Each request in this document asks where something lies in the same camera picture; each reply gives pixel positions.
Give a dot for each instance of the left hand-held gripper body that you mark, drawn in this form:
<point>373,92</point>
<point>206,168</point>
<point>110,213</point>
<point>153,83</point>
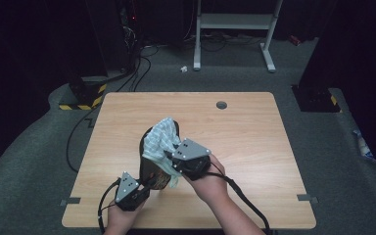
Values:
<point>129,196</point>

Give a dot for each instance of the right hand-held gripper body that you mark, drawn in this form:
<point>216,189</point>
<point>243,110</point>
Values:
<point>191,158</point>

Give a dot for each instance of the blue striped cleaning cloth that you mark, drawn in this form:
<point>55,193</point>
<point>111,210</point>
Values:
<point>160,140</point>

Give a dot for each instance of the person's left hand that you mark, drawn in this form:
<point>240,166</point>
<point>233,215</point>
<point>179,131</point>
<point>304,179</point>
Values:
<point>122,220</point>

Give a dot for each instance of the person's right hand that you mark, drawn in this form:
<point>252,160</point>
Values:
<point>210,186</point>

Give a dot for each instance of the grey tape tab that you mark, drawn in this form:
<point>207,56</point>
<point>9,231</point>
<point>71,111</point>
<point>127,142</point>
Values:
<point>306,197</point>
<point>69,201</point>

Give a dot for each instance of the grey table grommet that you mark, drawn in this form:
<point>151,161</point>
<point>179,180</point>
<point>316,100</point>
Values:
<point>221,105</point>

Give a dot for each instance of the small white scrap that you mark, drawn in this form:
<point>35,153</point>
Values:
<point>183,69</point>

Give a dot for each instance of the dark equipment rack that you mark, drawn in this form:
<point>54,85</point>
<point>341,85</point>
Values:
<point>129,32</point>

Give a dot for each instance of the white metal stand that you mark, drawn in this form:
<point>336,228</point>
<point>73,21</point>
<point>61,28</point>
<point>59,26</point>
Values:
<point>235,21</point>

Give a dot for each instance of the small red object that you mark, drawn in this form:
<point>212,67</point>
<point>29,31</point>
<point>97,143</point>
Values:
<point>294,40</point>

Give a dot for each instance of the blue white plastic bag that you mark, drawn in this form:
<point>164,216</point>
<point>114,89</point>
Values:
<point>364,147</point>

